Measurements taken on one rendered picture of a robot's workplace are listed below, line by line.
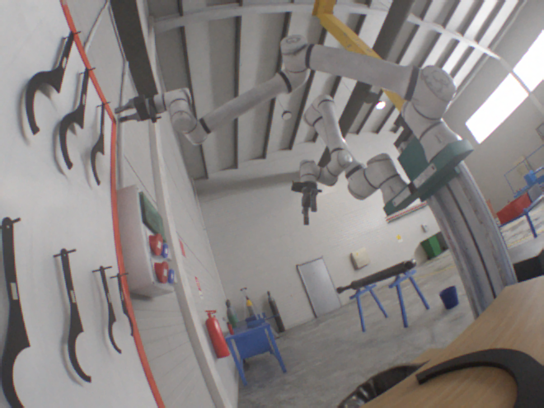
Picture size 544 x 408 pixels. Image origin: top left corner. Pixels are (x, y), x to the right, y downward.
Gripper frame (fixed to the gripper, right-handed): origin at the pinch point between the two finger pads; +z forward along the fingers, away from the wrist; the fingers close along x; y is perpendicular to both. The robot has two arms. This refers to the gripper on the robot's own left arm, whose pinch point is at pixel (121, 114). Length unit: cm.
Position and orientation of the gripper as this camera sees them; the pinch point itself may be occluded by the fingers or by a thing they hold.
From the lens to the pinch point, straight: 124.7
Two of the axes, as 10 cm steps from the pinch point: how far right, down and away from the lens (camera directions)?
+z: -9.4, 2.6, -2.4
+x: 1.6, -2.9, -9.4
